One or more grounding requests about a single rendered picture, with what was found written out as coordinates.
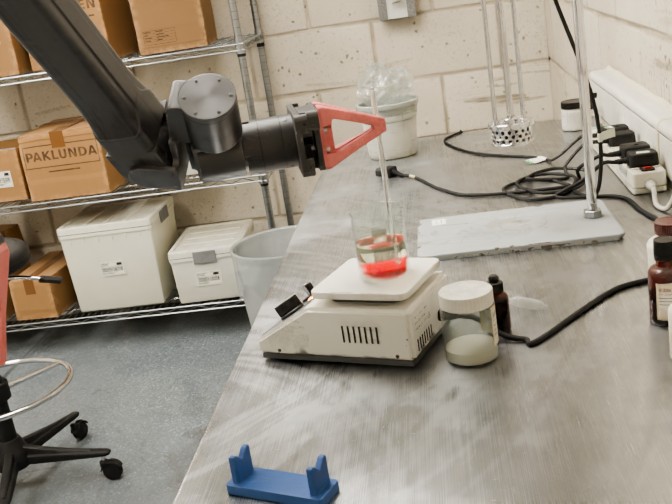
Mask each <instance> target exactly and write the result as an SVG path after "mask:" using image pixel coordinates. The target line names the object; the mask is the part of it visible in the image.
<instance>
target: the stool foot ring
mask: <svg viewBox="0 0 672 504"><path fill-rule="evenodd" d="M29 363H52V364H50V365H47V366H45V367H43V368H40V369H38V370H36V371H34V372H31V373H29V374H27V375H24V376H22V377H20V378H17V379H15V380H13V381H10V382H8V380H7V379H6V378H3V377H2V376H1V375H0V376H1V379H2V382H1V383H0V404H2V403H4V402H6V401H7V400H9V399H10V397H11V396H12V394H11V391H10V388H12V387H15V386H17V385H19V384H21V383H23V382H25V381H27V380H30V379H32V378H34V377H36V376H38V375H40V374H43V373H45V372H47V371H49V370H51V369H53V368H55V367H58V366H60V365H61V366H63V367H64V368H66V369H67V372H68V374H67V377H66V379H65V380H64V381H63V382H62V384H61V385H59V386H58V387H57V388H56V389H55V390H53V391H52V392H50V393H49V394H47V395H46V396H44V397H42V398H40V399H39V400H37V401H35V402H33V403H30V404H28V405H26V406H24V407H21V408H19V409H16V410H14V411H11V412H8V413H5V414H2V415H0V422H1V421H4V420H7V419H10V418H13V417H15V416H18V415H21V414H23V413H25V412H28V411H30V410H32V409H34V408H36V407H38V406H40V405H42V404H44V403H46V402H47V401H49V400H51V399H52V398H54V397H55V396H57V395H58V394H59V393H60V392H62V391H63V390H64V389H65V388H66V387H67V386H68V385H69V383H70V382H71V380H72V378H73V374H74V372H73V368H72V366H71V365H70V364H69V363H67V362H65V361H63V360H60V359H56V358H47V357H36V358H24V359H17V360H12V361H7V362H6V364H5V365H3V366H0V368H4V367H9V366H14V365H20V364H29Z"/></svg>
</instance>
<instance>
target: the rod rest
mask: <svg viewBox="0 0 672 504"><path fill-rule="evenodd" d="M228 460H229V465H230V470H231V475H232V478H231V479H230V480H229V481H228V482H227V483H226V488H227V492H228V494H230V495H236V496H242V497H248V498H254V499H260V500H266V501H272V502H278V503H284V504H328V503H329V502H330V501H331V500H332V498H333V497H334V496H335V495H336V494H337V493H338V491H339V484H338V480H337V479H332V478H329V472H328V466H327V460H326V455H323V454H320V455H319V456H318V457H317V461H316V465H315V467H310V466H309V467H308V468H307V469H306V474H307V475H305V474H298V473H291V472H285V471H278V470H271V469H264V468H258V467H253V464H252V459H251V454H250V449H249V445H248V444H243V445H242V446H241V448H240V451H239V455H238V457H237V456H233V455H231V456H230V457H229V458H228Z"/></svg>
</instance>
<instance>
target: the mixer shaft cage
mask: <svg viewBox="0 0 672 504"><path fill-rule="evenodd" d="M495 1H496V10H497V15H498V26H499V36H500V46H501V57H502V67H503V77H504V88H505V98H506V109H507V117H505V118H501V119H498V118H497V108H496V98H495V88H494V78H493V68H492V58H491V48H490V38H489V28H488V18H487V8H486V0H481V8H482V17H483V27H484V37H485V47H486V57H487V67H488V77H489V87H490V97H491V106H492V116H493V121H491V122H489V123H488V129H489V130H491V137H492V142H491V145H492V146H493V147H501V148H504V147H516V146H522V145H526V144H529V143H531V142H533V141H534V138H533V136H532V125H533V124H534V119H533V118H532V117H528V116H526V112H525V101H524V90H523V79H522V68H521V57H520V46H519V35H518V24H517V12H516V1H515V0H510V2H511V13H512V23H513V34H514V45H515V56H516V67H517V78H518V89H519V99H520V110H521V116H516V114H514V111H513V100H512V90H511V79H510V69H509V58H508V47H507V37H506V26H505V16H504V5H503V0H495ZM516 142H518V143H516ZM510 143H511V144H510Z"/></svg>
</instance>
